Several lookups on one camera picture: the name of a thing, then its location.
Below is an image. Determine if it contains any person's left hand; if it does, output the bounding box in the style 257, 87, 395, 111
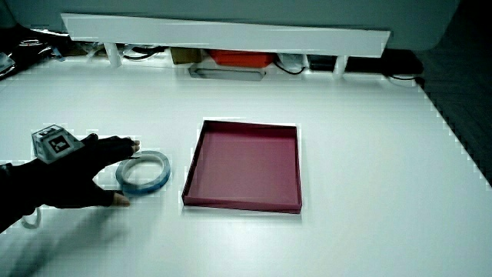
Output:
31, 123, 141, 210

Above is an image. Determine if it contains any blue tape roll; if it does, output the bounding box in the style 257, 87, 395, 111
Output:
115, 150, 172, 196

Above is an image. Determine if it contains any person's left forearm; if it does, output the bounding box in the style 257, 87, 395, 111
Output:
0, 160, 46, 234

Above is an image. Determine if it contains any pile of dark equipment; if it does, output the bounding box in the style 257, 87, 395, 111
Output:
0, 23, 75, 81

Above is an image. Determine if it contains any brown cardboard box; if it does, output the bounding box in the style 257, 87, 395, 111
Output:
170, 46, 205, 65

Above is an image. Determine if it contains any maroon shallow box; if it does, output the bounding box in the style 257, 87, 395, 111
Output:
181, 119, 304, 215

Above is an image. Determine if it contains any grey metal tray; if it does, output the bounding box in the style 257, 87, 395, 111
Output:
188, 63, 268, 82

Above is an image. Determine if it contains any white raised shelf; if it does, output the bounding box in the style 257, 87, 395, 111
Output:
60, 12, 392, 80

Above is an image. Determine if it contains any red box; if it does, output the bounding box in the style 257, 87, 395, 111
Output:
208, 49, 276, 69

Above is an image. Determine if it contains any white cable loop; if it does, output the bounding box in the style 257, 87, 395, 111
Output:
22, 206, 42, 230

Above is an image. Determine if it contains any black cable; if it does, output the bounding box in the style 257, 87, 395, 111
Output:
273, 60, 307, 75
386, 72, 426, 88
121, 45, 169, 61

